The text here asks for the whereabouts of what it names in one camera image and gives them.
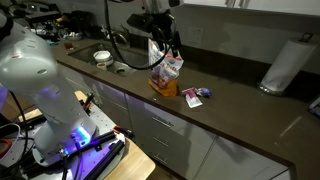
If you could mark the small brown glass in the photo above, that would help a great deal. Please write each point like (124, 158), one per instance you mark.
(69, 45)

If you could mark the orange black clamp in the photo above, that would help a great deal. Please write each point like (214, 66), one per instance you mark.
(88, 101)
(121, 131)

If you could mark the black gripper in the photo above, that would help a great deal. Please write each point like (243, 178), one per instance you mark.
(163, 26)

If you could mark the large white orange snack package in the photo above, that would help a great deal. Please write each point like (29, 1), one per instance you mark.
(163, 78)

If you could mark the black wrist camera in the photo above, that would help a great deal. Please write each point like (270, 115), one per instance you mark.
(140, 22)

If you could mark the chrome faucet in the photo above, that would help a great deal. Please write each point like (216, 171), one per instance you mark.
(119, 36)

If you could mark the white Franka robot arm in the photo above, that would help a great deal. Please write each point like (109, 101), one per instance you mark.
(30, 66)

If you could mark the black aluminium rail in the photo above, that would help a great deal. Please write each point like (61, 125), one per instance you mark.
(106, 160)
(100, 140)

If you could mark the white wall outlet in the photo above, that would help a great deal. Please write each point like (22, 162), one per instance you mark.
(195, 36)

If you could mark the white paper towel roll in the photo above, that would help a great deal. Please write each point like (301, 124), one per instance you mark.
(286, 66)

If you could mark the small white cup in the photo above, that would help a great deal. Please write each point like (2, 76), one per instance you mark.
(101, 66)

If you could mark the black coffee machine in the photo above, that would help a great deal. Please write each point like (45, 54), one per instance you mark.
(81, 23)

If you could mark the metal paper towel holder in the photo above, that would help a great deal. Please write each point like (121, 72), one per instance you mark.
(265, 89)

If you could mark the steel kitchen sink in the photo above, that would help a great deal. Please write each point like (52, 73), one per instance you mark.
(133, 58)

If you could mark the white bowl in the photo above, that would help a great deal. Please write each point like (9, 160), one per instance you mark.
(109, 62)
(101, 55)

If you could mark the white lower drawer cabinet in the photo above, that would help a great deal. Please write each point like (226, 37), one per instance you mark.
(186, 140)

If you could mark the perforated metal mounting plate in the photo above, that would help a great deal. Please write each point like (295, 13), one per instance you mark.
(103, 121)

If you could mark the small purple packet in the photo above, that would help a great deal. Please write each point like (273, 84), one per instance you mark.
(205, 91)

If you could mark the wooden table top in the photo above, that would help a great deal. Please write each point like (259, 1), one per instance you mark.
(133, 165)

